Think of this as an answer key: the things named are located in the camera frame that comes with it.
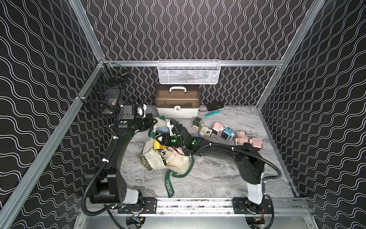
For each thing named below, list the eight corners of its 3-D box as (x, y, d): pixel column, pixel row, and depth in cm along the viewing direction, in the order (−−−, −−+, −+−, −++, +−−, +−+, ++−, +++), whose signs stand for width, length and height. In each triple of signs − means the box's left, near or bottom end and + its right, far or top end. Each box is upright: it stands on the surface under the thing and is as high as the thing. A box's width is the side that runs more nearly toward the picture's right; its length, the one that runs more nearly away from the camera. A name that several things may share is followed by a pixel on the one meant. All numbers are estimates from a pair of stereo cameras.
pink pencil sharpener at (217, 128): (209, 131, 106) (210, 127, 102) (215, 125, 110) (217, 121, 106) (216, 136, 104) (217, 132, 100) (222, 130, 107) (224, 126, 103)
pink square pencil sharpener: (250, 149, 97) (253, 145, 93) (250, 141, 101) (253, 137, 97) (259, 151, 96) (263, 147, 92) (258, 142, 100) (262, 138, 96)
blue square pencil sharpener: (219, 136, 104) (220, 132, 99) (224, 130, 107) (226, 125, 103) (228, 142, 101) (230, 138, 96) (233, 136, 104) (235, 131, 99)
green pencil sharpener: (190, 128, 108) (191, 121, 102) (196, 122, 112) (196, 115, 105) (196, 132, 106) (197, 125, 100) (202, 126, 110) (203, 119, 103)
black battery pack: (208, 111, 121) (208, 109, 119) (205, 105, 124) (205, 104, 123) (224, 107, 123) (225, 106, 121) (221, 102, 127) (222, 101, 125)
